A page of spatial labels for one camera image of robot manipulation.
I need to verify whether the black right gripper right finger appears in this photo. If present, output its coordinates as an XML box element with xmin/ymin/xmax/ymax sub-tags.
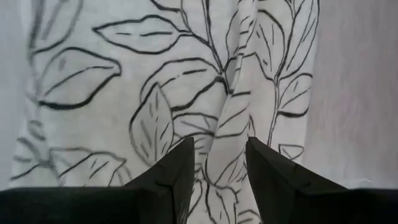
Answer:
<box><xmin>246</xmin><ymin>136</ymin><xmax>398</xmax><ymax>224</ymax></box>

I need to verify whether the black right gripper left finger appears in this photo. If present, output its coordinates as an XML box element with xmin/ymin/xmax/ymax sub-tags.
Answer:
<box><xmin>0</xmin><ymin>136</ymin><xmax>195</xmax><ymax>224</ymax></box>

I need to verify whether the white leaf-print garment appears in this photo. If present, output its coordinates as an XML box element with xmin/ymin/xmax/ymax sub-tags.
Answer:
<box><xmin>9</xmin><ymin>0</ymin><xmax>321</xmax><ymax>224</ymax></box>

